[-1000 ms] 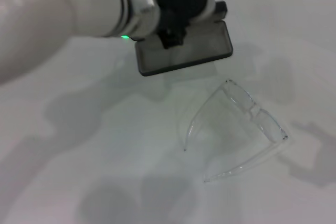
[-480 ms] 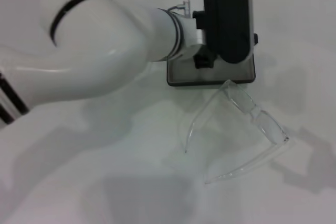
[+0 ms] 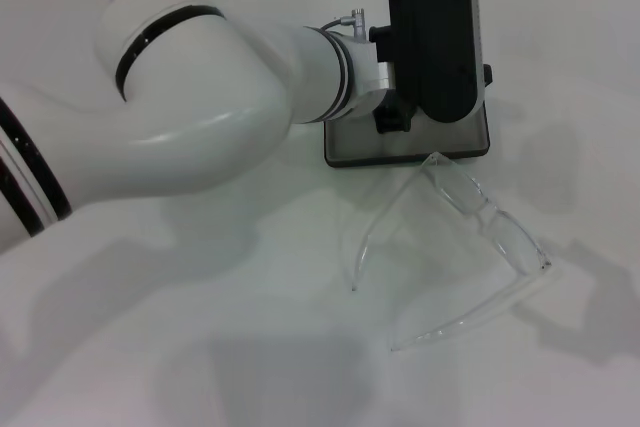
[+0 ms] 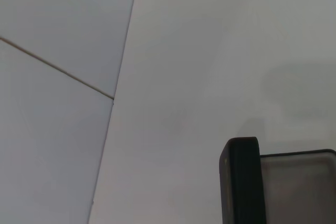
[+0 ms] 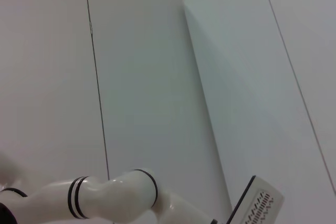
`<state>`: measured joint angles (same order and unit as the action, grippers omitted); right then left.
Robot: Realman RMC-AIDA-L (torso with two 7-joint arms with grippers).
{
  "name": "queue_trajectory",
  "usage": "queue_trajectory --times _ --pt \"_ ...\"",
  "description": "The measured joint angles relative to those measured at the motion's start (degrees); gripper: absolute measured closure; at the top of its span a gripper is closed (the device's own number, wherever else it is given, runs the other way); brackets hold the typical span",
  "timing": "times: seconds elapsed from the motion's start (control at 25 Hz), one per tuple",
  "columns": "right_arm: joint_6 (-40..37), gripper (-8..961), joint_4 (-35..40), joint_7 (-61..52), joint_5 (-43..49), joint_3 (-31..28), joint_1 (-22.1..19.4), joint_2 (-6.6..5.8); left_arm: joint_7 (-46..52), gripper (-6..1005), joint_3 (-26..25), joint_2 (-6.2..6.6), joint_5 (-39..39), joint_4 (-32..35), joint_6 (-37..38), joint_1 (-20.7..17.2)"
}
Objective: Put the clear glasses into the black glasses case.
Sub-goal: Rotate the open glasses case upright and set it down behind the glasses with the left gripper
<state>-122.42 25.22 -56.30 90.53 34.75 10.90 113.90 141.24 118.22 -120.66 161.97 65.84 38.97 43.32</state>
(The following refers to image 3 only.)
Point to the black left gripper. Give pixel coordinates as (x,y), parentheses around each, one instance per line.
(395,117)

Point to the black glasses case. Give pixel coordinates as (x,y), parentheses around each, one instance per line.
(400,147)

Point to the clear plastic glasses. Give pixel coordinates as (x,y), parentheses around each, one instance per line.
(470,197)

